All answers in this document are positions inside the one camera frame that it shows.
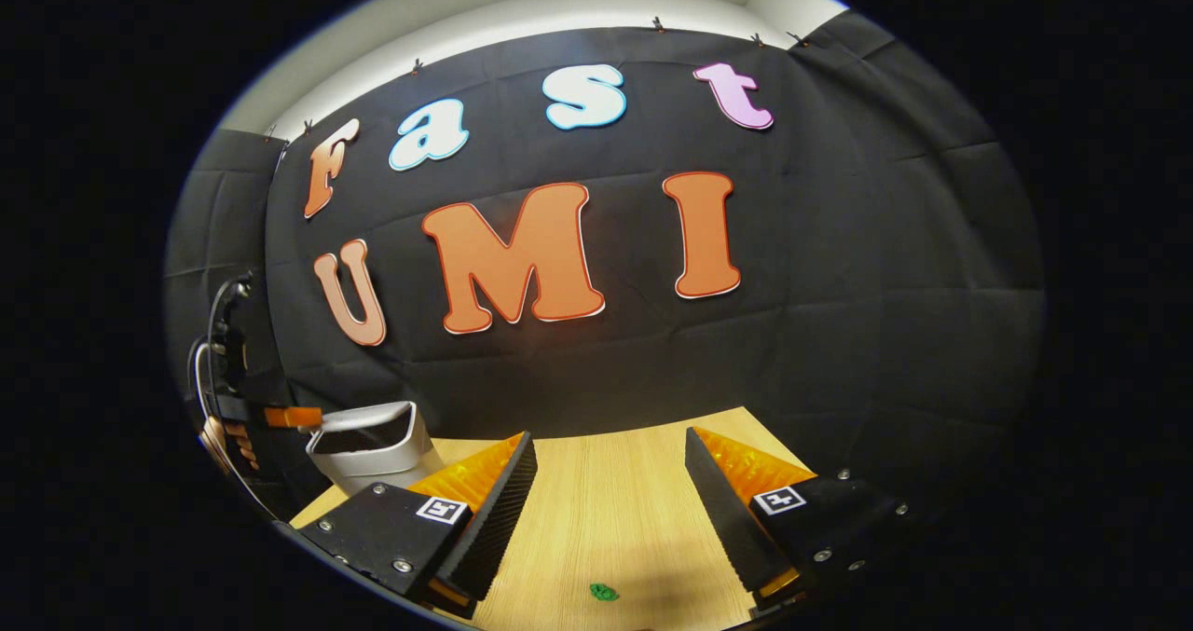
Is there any black backdrop cloth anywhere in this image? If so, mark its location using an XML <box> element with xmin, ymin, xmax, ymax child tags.
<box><xmin>166</xmin><ymin>11</ymin><xmax>1047</xmax><ymax>520</ymax></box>

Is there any white desktop garbage bin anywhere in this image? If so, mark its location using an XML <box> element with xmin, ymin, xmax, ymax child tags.
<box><xmin>306</xmin><ymin>401</ymin><xmax>441</xmax><ymax>497</ymax></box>

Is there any grey cable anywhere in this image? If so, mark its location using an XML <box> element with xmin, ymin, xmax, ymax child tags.
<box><xmin>190</xmin><ymin>275</ymin><xmax>254</xmax><ymax>427</ymax></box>

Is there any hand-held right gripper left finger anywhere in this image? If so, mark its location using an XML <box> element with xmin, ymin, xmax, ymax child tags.
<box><xmin>296</xmin><ymin>431</ymin><xmax>539</xmax><ymax>621</ymax></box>

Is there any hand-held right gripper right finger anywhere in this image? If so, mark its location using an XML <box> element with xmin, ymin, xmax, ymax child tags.
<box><xmin>685</xmin><ymin>426</ymin><xmax>942</xmax><ymax>615</ymax></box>

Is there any wooden desktop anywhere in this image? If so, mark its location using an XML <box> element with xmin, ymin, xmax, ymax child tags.
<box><xmin>289</xmin><ymin>405</ymin><xmax>812</xmax><ymax>631</ymax></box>

